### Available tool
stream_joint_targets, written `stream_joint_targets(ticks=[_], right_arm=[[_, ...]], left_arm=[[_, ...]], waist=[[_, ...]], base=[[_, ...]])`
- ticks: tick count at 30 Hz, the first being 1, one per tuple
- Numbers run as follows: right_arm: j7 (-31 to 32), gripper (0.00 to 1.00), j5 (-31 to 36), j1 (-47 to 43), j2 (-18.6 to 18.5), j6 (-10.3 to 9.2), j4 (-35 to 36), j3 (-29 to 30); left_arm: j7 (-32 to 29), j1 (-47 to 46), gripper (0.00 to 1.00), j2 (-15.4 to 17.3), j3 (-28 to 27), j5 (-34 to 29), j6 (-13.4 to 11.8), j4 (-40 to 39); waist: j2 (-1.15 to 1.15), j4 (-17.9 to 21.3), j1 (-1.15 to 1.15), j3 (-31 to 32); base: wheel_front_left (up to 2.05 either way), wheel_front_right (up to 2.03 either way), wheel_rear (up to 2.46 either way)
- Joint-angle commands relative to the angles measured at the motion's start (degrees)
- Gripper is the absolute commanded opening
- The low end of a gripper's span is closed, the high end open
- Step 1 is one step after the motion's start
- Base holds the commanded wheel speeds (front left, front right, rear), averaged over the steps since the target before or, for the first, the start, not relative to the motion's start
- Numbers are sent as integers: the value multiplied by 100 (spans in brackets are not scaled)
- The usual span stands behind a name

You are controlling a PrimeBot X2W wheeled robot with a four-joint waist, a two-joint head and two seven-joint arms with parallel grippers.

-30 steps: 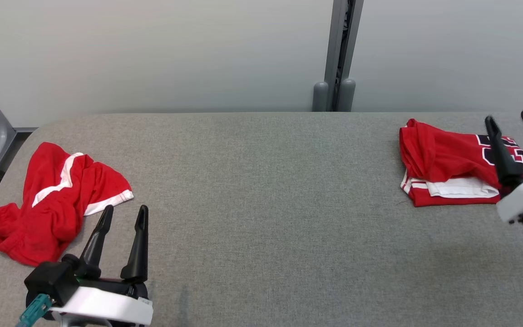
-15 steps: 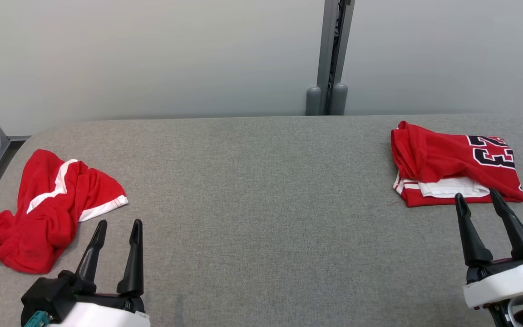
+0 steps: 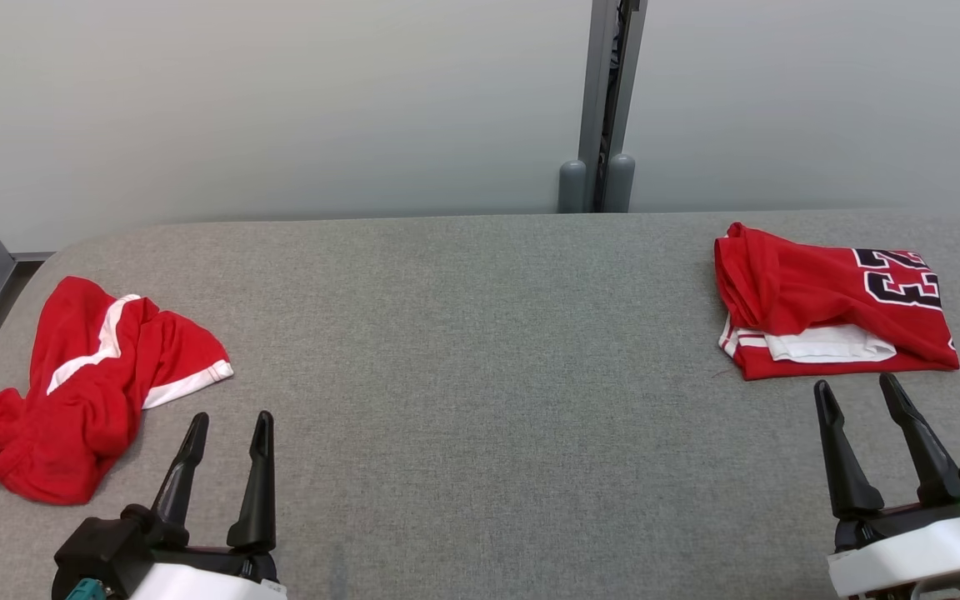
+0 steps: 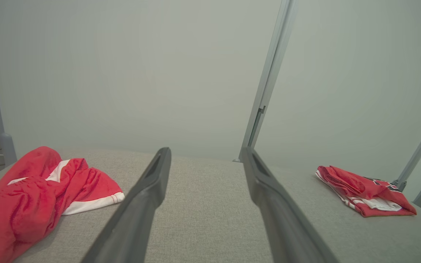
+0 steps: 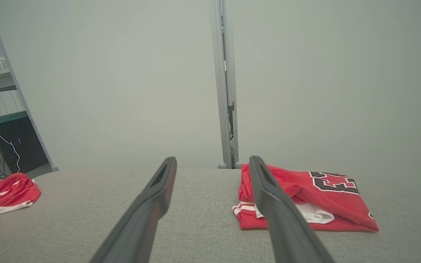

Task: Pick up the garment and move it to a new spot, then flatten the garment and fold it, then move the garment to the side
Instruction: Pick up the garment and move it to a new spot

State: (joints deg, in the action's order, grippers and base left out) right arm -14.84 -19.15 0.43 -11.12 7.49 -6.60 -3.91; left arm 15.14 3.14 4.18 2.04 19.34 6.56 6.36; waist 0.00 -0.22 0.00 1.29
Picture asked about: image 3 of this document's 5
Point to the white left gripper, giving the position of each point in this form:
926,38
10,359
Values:
205,583

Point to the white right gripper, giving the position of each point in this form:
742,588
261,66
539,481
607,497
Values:
905,554

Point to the red shorts white stripes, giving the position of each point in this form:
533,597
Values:
88,417

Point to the red jersey shirt white sleeves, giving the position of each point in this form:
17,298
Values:
797,283

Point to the grey fabric covered table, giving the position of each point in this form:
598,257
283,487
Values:
480,400

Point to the grey rounded partition foot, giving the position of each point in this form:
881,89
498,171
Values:
572,187
620,183

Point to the grey partition post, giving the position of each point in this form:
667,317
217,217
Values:
601,75

